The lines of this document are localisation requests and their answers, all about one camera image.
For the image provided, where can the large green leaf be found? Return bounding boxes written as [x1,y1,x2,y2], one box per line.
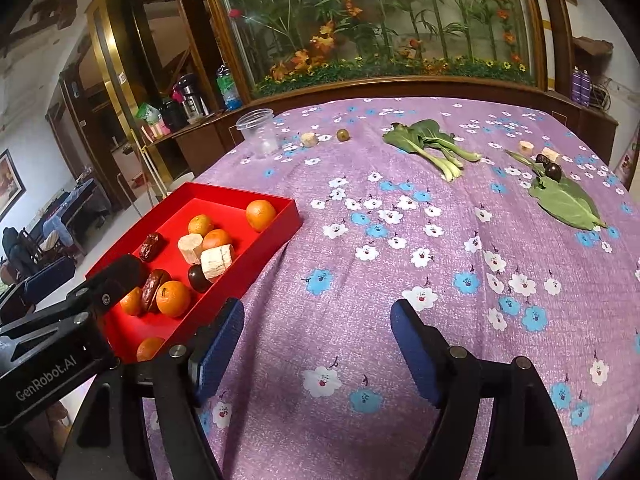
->
[504,150,608,231]

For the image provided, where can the orange tangerine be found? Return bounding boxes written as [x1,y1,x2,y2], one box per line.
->
[245,200,278,232]
[202,229,232,250]
[188,214,214,237]
[119,287,144,316]
[155,281,192,318]

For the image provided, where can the flower display glass case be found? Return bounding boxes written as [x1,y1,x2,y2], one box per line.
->
[207,0,547,100]

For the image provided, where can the bok choy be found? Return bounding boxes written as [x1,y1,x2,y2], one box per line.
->
[382,119,483,182]

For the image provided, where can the green water bottle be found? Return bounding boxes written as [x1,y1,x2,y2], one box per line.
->
[216,64,243,110]

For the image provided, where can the white sugarcane chunk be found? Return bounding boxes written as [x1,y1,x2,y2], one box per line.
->
[201,244,233,282]
[177,234,203,266]

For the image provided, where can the purple bottles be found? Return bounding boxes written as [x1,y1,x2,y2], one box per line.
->
[572,66,591,107]

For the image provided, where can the purple floral tablecloth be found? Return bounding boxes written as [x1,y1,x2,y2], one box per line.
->
[139,96,640,480]

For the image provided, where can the white chunk near leaf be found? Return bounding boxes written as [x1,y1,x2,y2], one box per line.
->
[541,146,560,162]
[518,140,534,157]

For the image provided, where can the black thermos jug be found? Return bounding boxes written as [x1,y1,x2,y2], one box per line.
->
[177,74,208,125]

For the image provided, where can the small tangerine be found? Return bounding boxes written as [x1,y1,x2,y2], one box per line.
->
[136,337,165,362]

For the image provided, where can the large red date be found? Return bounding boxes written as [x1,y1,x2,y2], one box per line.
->
[139,232,166,262]

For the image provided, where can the small white chunk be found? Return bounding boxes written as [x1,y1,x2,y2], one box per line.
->
[300,132,319,148]

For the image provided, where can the green olive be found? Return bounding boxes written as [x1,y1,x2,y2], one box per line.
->
[336,129,350,142]

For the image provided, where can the clear plastic cup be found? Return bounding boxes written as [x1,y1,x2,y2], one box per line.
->
[235,108,279,158]

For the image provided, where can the small dark plum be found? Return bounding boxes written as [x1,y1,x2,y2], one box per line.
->
[544,162,563,182]

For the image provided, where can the red shallow tray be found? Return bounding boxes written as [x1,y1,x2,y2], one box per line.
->
[87,183,302,363]

